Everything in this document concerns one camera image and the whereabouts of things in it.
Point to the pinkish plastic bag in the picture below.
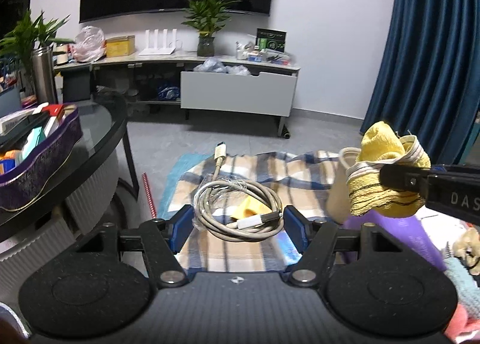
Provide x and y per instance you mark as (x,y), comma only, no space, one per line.
(89,44)

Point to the grey television cabinet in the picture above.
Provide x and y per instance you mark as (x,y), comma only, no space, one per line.
(150,65)

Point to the red box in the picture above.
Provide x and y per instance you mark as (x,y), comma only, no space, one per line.
(52,111)

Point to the large grey plastic bag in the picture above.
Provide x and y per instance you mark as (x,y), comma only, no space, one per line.
(210,66)

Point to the pile of small clutter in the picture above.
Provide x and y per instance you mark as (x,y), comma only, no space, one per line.
(266,56)

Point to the orange packet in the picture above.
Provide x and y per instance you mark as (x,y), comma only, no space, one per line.
(10,162)

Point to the beige paper cup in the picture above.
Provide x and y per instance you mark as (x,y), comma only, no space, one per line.
(337,198)

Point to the yellow striped cloth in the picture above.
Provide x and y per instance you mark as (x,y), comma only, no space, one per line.
(378,141)

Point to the pale yellow plastic bag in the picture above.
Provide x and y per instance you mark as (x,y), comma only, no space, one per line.
(467,243)

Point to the purple patterned tin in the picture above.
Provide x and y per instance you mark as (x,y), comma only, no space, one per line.
(41,175)

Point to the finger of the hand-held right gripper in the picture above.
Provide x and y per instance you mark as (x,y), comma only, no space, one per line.
(405,178)

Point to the light blue fluffy cloth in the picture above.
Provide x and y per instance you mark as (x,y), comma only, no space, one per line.
(465,284)

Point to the red stick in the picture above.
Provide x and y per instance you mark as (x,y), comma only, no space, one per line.
(149,194)

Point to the blue curtain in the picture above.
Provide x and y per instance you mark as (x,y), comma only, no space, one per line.
(423,67)

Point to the small grey plastic bag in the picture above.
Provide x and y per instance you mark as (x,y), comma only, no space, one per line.
(238,70)

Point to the potted plant in dark vase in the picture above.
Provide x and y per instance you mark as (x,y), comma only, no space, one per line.
(206,46)

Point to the purple wipes packet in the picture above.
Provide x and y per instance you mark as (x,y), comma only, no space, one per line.
(393,231)

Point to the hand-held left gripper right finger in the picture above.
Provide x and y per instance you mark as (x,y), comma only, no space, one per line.
(296,229)

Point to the yellow box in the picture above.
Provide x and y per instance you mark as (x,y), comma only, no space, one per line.
(120,46)

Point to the leafy green plant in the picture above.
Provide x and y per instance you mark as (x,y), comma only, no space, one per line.
(26,37)

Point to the white router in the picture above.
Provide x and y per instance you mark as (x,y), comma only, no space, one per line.
(157,50)

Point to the light blue packet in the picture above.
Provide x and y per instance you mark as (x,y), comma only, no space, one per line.
(287,250)

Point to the blue plastic bag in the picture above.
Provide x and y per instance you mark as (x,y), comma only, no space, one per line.
(168,93)

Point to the white cardboard box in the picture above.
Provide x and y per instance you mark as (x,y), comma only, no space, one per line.
(438,222)

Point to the plaid blanket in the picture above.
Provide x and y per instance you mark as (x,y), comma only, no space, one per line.
(300,179)

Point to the green and black box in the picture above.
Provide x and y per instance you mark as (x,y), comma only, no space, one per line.
(272,40)

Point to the steel tumbler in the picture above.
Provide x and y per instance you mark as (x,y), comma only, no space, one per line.
(43,78)

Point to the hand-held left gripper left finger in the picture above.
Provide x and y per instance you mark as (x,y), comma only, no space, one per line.
(180,229)

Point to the round black table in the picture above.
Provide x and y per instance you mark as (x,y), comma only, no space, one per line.
(101,130)

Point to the white cabinet drawer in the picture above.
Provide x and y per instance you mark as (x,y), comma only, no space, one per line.
(236,95)

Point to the teal box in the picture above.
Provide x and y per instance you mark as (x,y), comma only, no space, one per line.
(33,143)

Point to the teal mat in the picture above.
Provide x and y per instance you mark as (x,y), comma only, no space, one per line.
(172,186)

